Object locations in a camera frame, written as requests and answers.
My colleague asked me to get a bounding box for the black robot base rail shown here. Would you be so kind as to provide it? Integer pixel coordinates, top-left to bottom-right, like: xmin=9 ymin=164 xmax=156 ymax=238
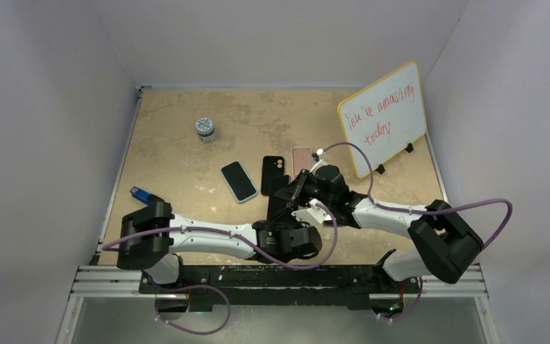
xmin=139 ymin=264 xmax=419 ymax=314

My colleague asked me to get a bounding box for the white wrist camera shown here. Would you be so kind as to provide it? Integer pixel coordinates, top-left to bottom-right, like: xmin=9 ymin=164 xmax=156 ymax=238
xmin=291 ymin=199 xmax=333 ymax=226
xmin=309 ymin=148 xmax=328 ymax=173

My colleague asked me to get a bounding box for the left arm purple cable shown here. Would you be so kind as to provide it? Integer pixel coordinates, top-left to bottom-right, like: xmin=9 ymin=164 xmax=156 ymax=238
xmin=102 ymin=201 xmax=339 ymax=272

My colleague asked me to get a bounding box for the phone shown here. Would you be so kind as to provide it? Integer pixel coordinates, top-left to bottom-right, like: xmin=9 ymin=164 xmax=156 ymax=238
xmin=260 ymin=156 xmax=285 ymax=196
xmin=220 ymin=161 xmax=258 ymax=204

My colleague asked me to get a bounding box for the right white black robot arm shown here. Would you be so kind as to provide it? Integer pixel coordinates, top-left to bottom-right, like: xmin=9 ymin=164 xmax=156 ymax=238
xmin=274 ymin=165 xmax=485 ymax=292

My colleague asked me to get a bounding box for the pink phone case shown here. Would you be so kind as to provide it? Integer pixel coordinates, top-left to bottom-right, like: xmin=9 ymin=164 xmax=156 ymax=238
xmin=291 ymin=146 xmax=315 ymax=178

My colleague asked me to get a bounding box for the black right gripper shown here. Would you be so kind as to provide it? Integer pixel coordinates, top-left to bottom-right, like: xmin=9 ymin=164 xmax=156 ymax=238
xmin=276 ymin=169 xmax=335 ymax=208

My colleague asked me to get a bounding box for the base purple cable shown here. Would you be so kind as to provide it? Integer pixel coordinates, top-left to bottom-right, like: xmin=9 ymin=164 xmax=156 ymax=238
xmin=375 ymin=277 xmax=424 ymax=324
xmin=153 ymin=284 xmax=232 ymax=336

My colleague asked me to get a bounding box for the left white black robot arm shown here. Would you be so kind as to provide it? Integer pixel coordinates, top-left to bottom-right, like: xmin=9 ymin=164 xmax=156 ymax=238
xmin=102 ymin=201 xmax=322 ymax=293

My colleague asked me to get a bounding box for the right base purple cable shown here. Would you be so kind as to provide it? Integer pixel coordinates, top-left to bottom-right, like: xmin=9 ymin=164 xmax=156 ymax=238
xmin=375 ymin=277 xmax=424 ymax=324

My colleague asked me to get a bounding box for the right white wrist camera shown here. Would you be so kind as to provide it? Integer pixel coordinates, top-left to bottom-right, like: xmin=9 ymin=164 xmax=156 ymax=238
xmin=309 ymin=148 xmax=328 ymax=173

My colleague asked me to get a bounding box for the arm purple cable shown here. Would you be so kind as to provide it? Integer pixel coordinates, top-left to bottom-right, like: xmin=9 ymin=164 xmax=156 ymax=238
xmin=102 ymin=201 xmax=339 ymax=272
xmin=317 ymin=141 xmax=514 ymax=252

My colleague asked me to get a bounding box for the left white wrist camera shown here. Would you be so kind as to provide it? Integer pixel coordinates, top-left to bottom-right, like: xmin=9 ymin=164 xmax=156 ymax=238
xmin=291 ymin=199 xmax=333 ymax=226

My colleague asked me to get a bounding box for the white blue lidded jar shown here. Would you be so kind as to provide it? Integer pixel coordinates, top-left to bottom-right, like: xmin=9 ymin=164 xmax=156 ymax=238
xmin=195 ymin=118 xmax=216 ymax=143

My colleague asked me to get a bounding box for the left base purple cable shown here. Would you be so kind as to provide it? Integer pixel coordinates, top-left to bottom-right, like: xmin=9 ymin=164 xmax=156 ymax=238
xmin=153 ymin=284 xmax=232 ymax=336

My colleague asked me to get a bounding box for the yellow framed whiteboard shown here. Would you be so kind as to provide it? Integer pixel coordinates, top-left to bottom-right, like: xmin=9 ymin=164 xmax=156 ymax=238
xmin=337 ymin=61 xmax=428 ymax=178

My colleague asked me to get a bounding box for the black whiteboard stand foot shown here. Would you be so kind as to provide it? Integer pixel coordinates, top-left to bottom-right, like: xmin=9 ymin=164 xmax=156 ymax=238
xmin=376 ymin=164 xmax=385 ymax=175

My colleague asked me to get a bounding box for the blue black stapler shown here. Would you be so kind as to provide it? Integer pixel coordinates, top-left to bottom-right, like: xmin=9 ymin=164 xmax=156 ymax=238
xmin=130 ymin=186 xmax=163 ymax=206

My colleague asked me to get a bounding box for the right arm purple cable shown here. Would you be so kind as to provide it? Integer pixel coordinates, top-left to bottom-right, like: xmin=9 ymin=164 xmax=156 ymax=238
xmin=317 ymin=141 xmax=514 ymax=252

